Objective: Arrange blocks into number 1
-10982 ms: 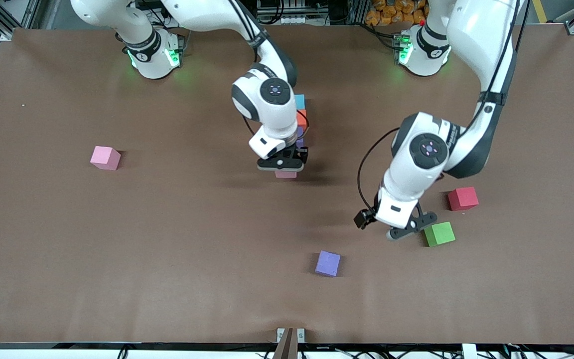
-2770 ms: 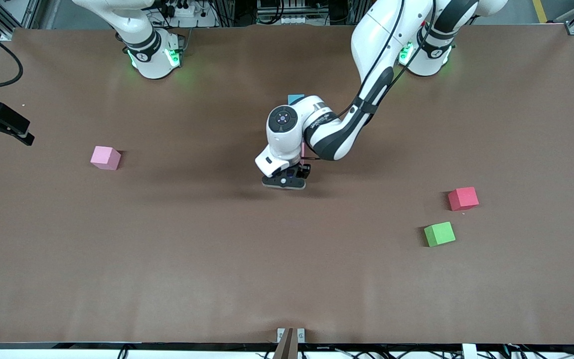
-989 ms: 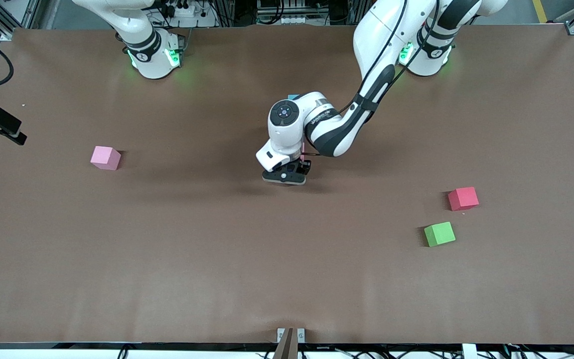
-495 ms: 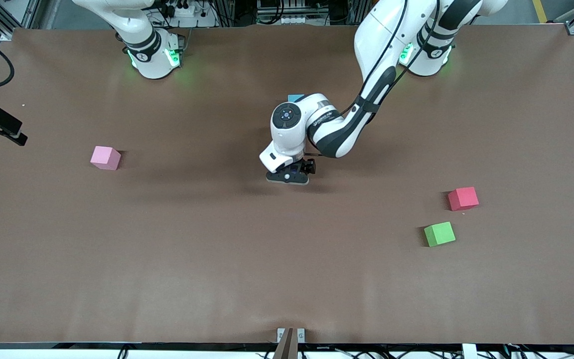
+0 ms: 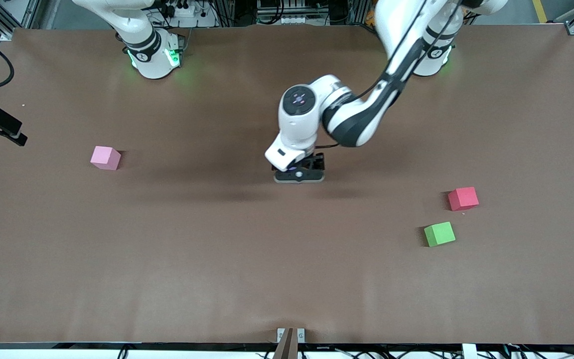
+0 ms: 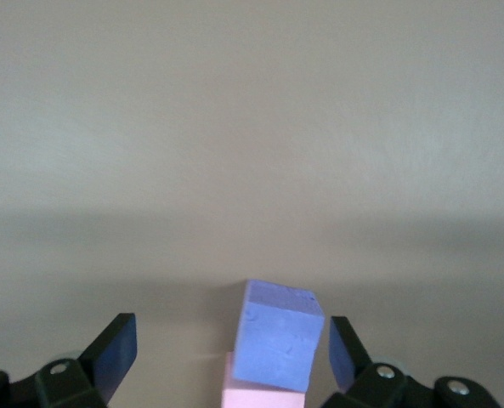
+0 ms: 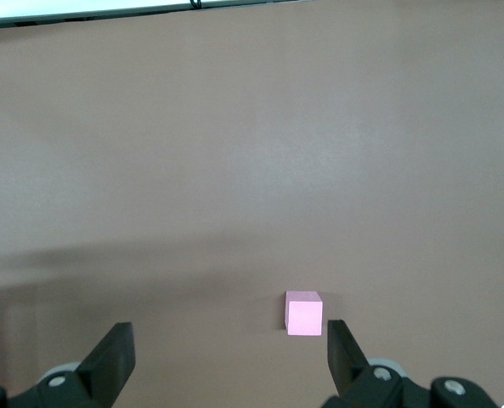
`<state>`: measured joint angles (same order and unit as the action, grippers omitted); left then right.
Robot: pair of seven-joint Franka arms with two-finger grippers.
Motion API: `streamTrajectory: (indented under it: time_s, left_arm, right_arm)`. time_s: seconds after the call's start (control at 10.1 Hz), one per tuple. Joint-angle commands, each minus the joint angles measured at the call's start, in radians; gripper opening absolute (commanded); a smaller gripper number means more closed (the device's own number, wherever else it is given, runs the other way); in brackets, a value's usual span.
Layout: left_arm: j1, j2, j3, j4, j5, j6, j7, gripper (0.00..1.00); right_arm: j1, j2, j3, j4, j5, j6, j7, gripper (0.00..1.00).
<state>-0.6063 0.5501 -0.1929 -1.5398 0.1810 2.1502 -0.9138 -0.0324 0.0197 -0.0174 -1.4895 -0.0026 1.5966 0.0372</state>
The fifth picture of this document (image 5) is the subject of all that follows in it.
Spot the pink foam block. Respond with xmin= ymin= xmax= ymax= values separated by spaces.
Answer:
xmin=90 ymin=146 xmax=122 ymax=171

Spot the green foam block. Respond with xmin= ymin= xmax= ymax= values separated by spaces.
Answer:
xmin=424 ymin=221 xmax=456 ymax=247

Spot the paper table cover sheet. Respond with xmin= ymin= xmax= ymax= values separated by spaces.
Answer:
xmin=0 ymin=24 xmax=574 ymax=346

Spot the metal equipment rack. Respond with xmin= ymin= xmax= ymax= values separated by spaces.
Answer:
xmin=256 ymin=0 xmax=320 ymax=26

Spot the red foam block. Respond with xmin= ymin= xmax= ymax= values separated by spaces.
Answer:
xmin=447 ymin=187 xmax=480 ymax=211

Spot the white power strip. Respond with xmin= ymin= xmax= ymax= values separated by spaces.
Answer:
xmin=165 ymin=0 xmax=203 ymax=18

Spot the small metal table bracket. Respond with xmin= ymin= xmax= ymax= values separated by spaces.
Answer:
xmin=277 ymin=328 xmax=306 ymax=344

